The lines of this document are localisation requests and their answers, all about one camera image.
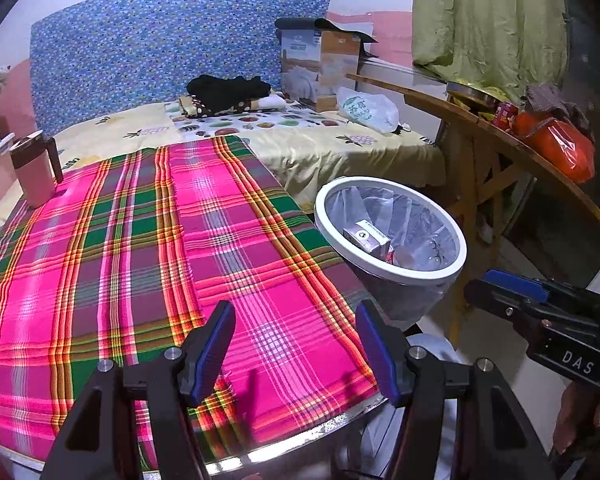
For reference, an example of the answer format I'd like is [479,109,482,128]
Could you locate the white round waste bin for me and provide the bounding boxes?
[314,176,467,326]

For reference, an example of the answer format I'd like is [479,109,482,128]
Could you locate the green curtain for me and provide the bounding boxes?
[412,0,568,103]

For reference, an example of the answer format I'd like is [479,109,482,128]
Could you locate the small white snack box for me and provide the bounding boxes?
[342,220,392,261]

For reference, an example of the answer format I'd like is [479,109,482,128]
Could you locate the white plastic bag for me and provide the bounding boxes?
[336,86,400,135]

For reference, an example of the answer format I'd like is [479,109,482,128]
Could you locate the open cardboard box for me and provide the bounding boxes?
[275,17,380,111]

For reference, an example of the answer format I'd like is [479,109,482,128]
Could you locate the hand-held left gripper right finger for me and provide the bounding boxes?
[355,299,556,480]

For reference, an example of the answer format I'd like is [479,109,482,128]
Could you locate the blue floral headboard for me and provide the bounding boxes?
[30,0,331,136]

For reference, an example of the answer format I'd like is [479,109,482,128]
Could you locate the white fruit print blanket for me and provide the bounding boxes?
[166,100,351,141]

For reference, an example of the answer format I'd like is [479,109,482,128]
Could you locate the black clothes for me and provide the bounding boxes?
[187,74,271,113]

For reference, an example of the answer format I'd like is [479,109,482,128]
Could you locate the person's right hand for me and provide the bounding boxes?
[552,385,600,456]

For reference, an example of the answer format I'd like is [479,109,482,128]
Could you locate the pink green plaid tablecloth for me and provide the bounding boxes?
[0,135,386,466]

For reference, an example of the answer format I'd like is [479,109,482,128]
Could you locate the brown polka dot cloth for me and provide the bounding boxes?
[179,94,253,118]

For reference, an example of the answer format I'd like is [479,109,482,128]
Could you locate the wooden desk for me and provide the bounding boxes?
[345,72,600,261]

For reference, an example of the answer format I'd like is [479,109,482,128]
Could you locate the clear plastic bin liner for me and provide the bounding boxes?
[325,185,456,271]

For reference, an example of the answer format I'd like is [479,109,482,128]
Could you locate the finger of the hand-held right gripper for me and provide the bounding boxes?
[464,279,546,333]
[482,269,571,306]

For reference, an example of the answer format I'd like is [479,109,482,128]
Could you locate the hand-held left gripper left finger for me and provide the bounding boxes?
[41,300,237,480]

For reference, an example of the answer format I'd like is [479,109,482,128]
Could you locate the red can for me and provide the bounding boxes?
[492,101,520,133]

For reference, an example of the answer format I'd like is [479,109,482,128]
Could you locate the round metal tray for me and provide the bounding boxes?
[447,80,511,111]

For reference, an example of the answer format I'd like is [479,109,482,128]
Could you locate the orange plastic bag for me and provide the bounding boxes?
[512,112,596,183]

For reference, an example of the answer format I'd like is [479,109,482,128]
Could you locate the pink jug with brown lid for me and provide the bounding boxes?
[9,130,65,208]

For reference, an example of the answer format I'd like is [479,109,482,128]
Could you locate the grey checkered cloth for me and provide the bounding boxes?
[525,85,593,143]

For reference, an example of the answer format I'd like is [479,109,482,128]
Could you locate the yellow pineapple bed sheet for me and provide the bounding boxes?
[0,102,448,256]

